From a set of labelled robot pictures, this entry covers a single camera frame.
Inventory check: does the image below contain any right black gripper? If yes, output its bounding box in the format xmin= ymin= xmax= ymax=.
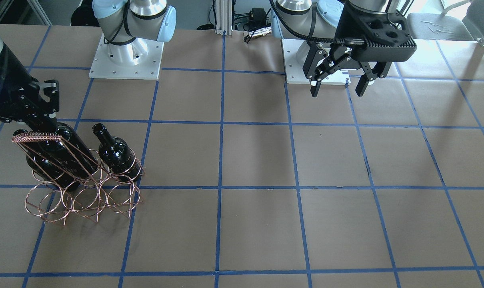
xmin=0 ymin=44 xmax=60 ymax=132

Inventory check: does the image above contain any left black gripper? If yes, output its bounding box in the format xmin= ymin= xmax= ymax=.
xmin=302 ymin=4 xmax=416 ymax=97

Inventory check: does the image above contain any dark wine bottle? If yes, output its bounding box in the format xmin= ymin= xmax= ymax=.
xmin=26 ymin=118 xmax=99 ymax=191

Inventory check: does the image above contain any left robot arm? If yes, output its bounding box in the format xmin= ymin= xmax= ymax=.
xmin=270 ymin=0 xmax=416 ymax=97

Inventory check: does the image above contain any grey chair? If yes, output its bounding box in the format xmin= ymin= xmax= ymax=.
xmin=406 ymin=0 xmax=484 ymax=46

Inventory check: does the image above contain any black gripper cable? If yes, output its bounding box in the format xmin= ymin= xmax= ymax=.
xmin=268 ymin=0 xmax=364 ymax=45

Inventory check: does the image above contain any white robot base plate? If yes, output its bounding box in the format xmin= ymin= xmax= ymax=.
xmin=281 ymin=38 xmax=351 ymax=85

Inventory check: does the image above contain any copper wire wine basket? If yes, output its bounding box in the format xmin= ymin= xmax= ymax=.
xmin=12 ymin=130 xmax=144 ymax=224

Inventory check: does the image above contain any aluminium frame post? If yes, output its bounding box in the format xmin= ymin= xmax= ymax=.
xmin=213 ymin=0 xmax=234 ymax=36

